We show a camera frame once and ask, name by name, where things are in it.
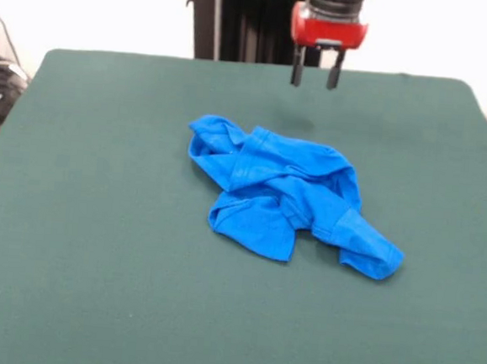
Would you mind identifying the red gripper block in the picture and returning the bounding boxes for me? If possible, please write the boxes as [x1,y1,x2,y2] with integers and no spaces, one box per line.
[286,0,371,92]

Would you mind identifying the blue shirt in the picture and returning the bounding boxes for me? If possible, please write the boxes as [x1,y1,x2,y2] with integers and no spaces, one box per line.
[176,112,416,284]

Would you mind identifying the dark green table cloth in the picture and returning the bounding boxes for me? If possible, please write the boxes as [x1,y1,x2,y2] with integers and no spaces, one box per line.
[0,42,487,364]

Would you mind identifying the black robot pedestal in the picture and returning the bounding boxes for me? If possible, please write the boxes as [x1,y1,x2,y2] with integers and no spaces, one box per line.
[187,0,329,70]

